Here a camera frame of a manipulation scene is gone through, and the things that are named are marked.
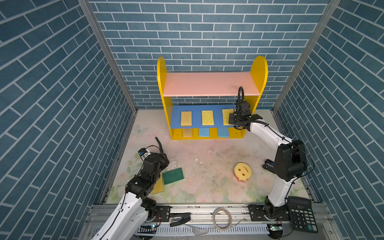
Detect pale yellow orange-backed sponge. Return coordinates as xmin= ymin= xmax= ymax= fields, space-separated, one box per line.
xmin=182 ymin=129 xmax=193 ymax=138

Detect green handled cutting pliers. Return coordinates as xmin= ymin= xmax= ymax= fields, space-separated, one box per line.
xmin=155 ymin=137 xmax=164 ymax=153

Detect black desk calculator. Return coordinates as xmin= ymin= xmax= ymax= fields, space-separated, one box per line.
xmin=287 ymin=197 xmax=318 ymax=233

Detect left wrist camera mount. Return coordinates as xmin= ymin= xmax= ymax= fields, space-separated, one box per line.
xmin=138 ymin=148 xmax=151 ymax=161

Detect blue sponge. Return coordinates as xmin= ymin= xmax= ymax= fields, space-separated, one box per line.
xmin=218 ymin=128 xmax=230 ymax=138
xmin=199 ymin=128 xmax=210 ymax=138

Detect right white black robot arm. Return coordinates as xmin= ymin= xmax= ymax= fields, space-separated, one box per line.
xmin=229 ymin=100 xmax=308 ymax=220

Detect black stapler on rail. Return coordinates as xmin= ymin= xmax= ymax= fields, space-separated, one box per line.
xmin=170 ymin=213 xmax=191 ymax=227

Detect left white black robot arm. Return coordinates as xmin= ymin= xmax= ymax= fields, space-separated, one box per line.
xmin=93 ymin=149 xmax=169 ymax=240

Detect yellow sponge far left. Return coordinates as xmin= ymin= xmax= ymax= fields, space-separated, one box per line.
xmin=151 ymin=174 xmax=165 ymax=195

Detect yellow smiley face sponge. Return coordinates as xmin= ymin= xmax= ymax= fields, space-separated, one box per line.
xmin=234 ymin=163 xmax=252 ymax=182

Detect aluminium front rail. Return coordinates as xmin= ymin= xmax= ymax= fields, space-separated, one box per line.
xmin=85 ymin=202 xmax=334 ymax=240

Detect bright yellow sponge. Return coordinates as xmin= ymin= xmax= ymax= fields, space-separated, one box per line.
xmin=222 ymin=109 xmax=234 ymax=126
xmin=202 ymin=110 xmax=215 ymax=126

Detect yellow shelf with coloured boards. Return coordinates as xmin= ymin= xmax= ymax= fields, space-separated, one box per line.
xmin=157 ymin=56 xmax=269 ymax=140

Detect green scouring pad sponge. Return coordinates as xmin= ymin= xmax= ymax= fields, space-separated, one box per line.
xmin=163 ymin=168 xmax=184 ymax=185

